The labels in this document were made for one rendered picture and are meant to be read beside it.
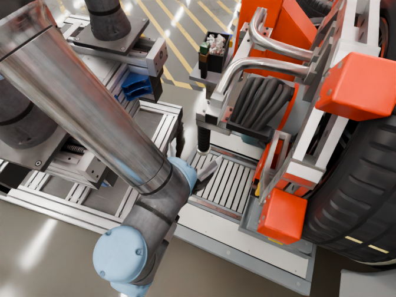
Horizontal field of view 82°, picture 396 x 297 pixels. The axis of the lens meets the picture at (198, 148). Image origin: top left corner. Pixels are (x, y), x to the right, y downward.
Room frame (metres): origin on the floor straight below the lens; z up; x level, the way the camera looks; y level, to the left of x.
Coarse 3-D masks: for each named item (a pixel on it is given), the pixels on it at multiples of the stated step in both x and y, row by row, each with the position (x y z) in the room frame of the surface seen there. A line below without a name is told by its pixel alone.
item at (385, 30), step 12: (384, 24) 0.43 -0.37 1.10; (384, 36) 0.40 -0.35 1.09; (384, 48) 0.36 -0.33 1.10; (324, 120) 0.43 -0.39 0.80; (348, 120) 0.34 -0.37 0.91; (348, 132) 0.27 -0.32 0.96; (312, 144) 0.44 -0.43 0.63; (336, 144) 0.30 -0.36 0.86; (348, 144) 0.21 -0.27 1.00; (336, 156) 0.39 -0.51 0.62; (324, 180) 0.18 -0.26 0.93; (312, 192) 0.17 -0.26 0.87
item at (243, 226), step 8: (248, 200) 0.37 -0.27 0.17; (248, 208) 0.33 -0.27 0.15; (248, 216) 0.29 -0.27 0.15; (240, 224) 0.25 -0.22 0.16; (248, 232) 0.21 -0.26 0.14; (264, 240) 0.18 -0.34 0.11; (272, 240) 0.17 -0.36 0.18; (280, 248) 0.14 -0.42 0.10; (288, 248) 0.14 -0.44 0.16; (312, 248) 0.13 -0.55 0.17; (304, 256) 0.10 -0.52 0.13; (312, 256) 0.10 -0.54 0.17
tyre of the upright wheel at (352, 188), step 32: (384, 0) 0.52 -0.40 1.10; (384, 128) 0.19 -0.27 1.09; (352, 160) 0.17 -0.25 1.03; (384, 160) 0.15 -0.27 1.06; (320, 192) 0.15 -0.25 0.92; (352, 192) 0.12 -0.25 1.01; (384, 192) 0.12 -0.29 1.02; (320, 224) 0.09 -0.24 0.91; (352, 224) 0.09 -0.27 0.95; (384, 224) 0.08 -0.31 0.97; (352, 256) 0.04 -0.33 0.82; (384, 256) 0.04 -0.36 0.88
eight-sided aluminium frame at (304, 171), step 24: (360, 0) 0.49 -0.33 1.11; (336, 24) 0.45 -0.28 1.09; (360, 24) 0.44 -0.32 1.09; (312, 48) 0.64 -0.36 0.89; (336, 48) 0.33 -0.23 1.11; (360, 48) 0.33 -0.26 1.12; (312, 120) 0.24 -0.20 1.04; (336, 120) 0.24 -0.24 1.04; (288, 144) 0.45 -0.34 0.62; (264, 168) 0.35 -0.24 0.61; (288, 168) 0.18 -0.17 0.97; (312, 168) 0.18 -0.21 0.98; (264, 192) 0.20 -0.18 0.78; (288, 192) 0.18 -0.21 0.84
